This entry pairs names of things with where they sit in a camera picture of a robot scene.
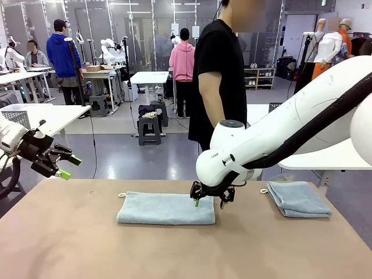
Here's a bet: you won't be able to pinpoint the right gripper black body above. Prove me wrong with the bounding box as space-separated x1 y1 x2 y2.
201 173 239 198

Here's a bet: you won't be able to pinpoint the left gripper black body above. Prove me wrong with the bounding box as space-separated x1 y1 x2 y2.
20 130 58 171

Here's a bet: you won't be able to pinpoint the light blue terry towel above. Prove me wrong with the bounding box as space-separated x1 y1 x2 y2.
260 180 333 218
116 191 216 226

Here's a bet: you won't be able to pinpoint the person's right forearm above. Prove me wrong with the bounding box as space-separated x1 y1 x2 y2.
198 69 227 130

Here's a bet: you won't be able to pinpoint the white perforated plastic basket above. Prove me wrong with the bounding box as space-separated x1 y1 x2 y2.
0 103 32 130

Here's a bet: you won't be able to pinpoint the white desk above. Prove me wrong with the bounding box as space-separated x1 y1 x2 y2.
0 66 53 105
246 103 372 187
82 65 120 113
0 103 92 152
130 71 170 137

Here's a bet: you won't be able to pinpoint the grey plastic step stool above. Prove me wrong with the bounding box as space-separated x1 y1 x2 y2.
88 94 110 118
137 115 162 146
150 100 169 128

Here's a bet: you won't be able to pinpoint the black tripod stand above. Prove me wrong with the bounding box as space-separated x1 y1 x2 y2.
64 36 87 107
121 35 131 85

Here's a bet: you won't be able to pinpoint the brown cardboard box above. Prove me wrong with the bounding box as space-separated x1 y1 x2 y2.
86 64 113 73

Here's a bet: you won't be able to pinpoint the white computer tower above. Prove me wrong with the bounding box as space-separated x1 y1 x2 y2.
127 81 139 102

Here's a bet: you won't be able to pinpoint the seated person in grey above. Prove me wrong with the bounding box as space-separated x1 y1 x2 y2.
24 40 51 70

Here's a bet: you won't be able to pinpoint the dark purple garment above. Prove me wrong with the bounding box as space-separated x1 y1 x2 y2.
137 104 158 117

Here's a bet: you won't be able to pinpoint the man in blue hoodie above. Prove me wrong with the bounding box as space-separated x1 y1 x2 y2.
46 19 85 106

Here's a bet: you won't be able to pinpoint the wooden shoe rack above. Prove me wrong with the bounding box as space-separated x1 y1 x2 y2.
243 67 276 91

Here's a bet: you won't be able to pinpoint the person in pink hoodie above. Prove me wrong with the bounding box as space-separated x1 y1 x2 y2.
169 27 196 119

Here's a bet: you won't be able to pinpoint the person in black clothes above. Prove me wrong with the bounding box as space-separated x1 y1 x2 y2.
188 0 267 152

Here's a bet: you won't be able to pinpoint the black bags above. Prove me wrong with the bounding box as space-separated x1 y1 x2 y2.
275 56 298 81

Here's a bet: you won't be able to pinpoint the person in white shirt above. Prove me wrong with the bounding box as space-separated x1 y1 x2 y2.
312 16 344 81

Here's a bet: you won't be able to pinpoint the white mannequin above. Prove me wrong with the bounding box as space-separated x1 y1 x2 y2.
313 17 328 63

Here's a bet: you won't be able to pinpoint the person in orange shirt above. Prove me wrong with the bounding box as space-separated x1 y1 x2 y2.
338 17 354 58

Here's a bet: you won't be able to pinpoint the clothes rack with garments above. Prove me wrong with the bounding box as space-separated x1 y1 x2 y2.
349 31 372 58

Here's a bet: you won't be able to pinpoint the thin black floor cable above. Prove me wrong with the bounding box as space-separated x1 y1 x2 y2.
89 115 98 180

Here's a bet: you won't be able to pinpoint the black corrugated cable hose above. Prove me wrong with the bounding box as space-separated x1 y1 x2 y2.
0 153 23 201
242 84 372 171

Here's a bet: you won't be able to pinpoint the black headset cable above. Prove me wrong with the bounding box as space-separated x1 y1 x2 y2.
213 0 231 22

